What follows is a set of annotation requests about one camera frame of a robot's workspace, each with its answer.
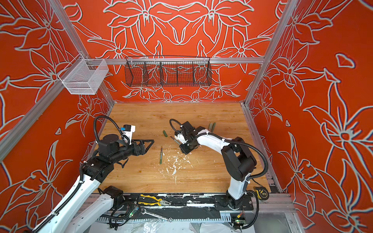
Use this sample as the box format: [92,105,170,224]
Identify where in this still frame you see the white mesh basket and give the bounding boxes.
[58,59,109,95]

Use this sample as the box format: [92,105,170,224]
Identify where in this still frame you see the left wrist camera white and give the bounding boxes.
[120,124,136,145]

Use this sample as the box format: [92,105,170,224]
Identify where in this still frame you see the silver wrench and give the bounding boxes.
[140,208,173,223]

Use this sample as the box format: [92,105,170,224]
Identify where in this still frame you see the yellow handled pliers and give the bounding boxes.
[138,194,172,206]

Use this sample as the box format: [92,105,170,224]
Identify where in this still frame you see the black wire basket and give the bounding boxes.
[124,56,212,87]

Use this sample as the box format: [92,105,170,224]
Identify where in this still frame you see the yellow tape measure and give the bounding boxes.
[254,186,270,201]

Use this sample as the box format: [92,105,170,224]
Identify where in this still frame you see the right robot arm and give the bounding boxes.
[174,121,263,210]

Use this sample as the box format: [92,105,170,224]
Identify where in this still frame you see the light green pen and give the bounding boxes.
[171,137,181,145]

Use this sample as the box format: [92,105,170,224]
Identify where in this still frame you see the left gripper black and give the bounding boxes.
[110,137,154,165]

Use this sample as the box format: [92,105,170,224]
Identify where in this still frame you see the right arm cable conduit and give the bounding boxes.
[168,118,269,181]

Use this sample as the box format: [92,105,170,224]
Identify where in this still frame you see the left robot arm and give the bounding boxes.
[31,134,154,233]

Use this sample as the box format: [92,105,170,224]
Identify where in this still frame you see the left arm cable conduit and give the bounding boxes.
[30,116,130,233]

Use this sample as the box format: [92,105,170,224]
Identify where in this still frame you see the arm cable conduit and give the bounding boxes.
[168,118,269,181]
[30,116,130,233]

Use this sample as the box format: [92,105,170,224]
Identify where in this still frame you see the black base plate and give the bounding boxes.
[123,193,254,211]

